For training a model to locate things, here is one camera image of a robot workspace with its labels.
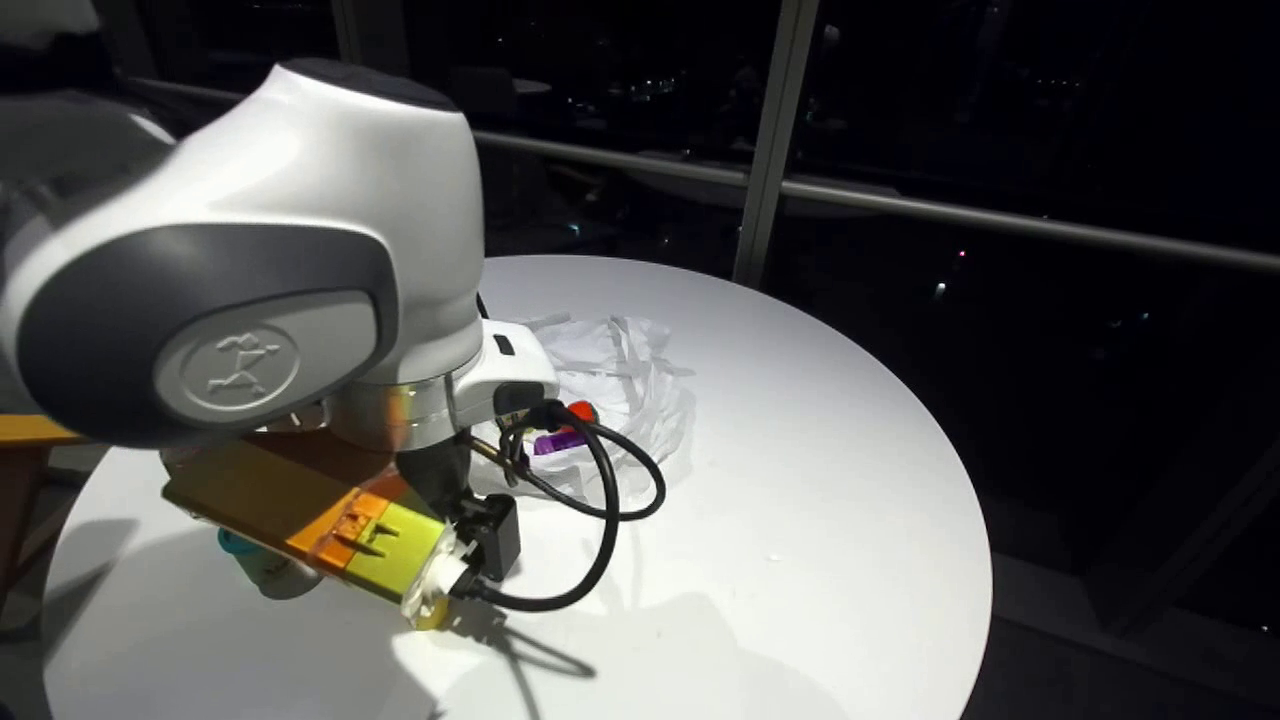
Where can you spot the wooden chair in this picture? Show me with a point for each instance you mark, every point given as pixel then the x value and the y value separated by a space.
pixel 24 446

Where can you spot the red-lid small tub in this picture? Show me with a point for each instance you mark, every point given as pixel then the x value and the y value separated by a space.
pixel 580 410

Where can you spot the yellow-lid dough tub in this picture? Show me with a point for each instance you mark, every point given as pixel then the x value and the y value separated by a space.
pixel 435 612

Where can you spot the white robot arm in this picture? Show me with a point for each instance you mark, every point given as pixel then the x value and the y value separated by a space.
pixel 323 240

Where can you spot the metal window railing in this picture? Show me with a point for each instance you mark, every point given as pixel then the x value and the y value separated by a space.
pixel 138 64

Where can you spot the teal-lid dough tub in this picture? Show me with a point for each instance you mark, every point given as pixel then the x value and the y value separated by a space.
pixel 270 572

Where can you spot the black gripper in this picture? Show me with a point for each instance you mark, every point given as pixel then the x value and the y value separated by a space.
pixel 440 477

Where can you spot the white plastic bag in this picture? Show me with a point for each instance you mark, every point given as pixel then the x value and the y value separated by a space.
pixel 625 372

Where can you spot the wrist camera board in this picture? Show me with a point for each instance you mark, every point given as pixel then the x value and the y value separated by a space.
pixel 323 502

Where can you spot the purple dough tub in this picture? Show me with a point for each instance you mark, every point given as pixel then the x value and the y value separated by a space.
pixel 554 448

